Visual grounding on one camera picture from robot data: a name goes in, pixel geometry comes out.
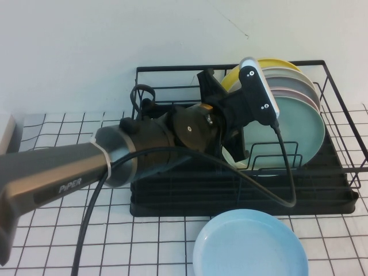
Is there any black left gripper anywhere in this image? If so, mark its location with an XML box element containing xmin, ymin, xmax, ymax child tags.
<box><xmin>197</xmin><ymin>68</ymin><xmax>261</xmax><ymax>162</ymax></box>

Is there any mint green plate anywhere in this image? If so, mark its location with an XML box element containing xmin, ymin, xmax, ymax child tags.
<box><xmin>221</xmin><ymin>96</ymin><xmax>326</xmax><ymax>177</ymax></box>

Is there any grey plate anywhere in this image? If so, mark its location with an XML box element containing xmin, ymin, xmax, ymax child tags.
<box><xmin>267</xmin><ymin>76</ymin><xmax>321</xmax><ymax>110</ymax></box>

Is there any yellow plate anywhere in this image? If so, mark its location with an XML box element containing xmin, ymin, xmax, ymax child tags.
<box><xmin>220</xmin><ymin>58</ymin><xmax>302</xmax><ymax>93</ymax></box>

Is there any pink plate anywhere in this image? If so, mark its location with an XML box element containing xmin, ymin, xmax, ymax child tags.
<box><xmin>271</xmin><ymin>88</ymin><xmax>321</xmax><ymax>112</ymax></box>

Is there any light blue plate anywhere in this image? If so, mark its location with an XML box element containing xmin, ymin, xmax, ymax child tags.
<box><xmin>192</xmin><ymin>209</ymin><xmax>310</xmax><ymax>276</ymax></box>

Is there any black plastic drip tray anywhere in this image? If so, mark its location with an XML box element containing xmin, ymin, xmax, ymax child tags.
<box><xmin>129</xmin><ymin>97</ymin><xmax>359</xmax><ymax>217</ymax></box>

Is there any white zip tie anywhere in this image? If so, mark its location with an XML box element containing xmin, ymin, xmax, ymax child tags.
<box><xmin>90</xmin><ymin>137</ymin><xmax>113</xmax><ymax>177</ymax></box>

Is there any white black grid tablecloth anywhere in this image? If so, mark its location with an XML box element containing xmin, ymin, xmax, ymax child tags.
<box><xmin>0</xmin><ymin>103</ymin><xmax>368</xmax><ymax>276</ymax></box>

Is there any beige box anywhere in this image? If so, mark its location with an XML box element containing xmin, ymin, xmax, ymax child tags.
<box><xmin>0</xmin><ymin>114</ymin><xmax>25</xmax><ymax>155</ymax></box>

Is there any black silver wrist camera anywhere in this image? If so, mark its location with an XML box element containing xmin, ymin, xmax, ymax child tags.
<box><xmin>239</xmin><ymin>56</ymin><xmax>280</xmax><ymax>126</ymax></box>

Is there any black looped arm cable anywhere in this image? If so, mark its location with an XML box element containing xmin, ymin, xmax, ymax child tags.
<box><xmin>129</xmin><ymin>85</ymin><xmax>156</xmax><ymax>116</ymax></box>

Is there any black wire dish rack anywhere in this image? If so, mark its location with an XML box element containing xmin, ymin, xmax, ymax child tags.
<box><xmin>122</xmin><ymin>59</ymin><xmax>368</xmax><ymax>191</ymax></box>

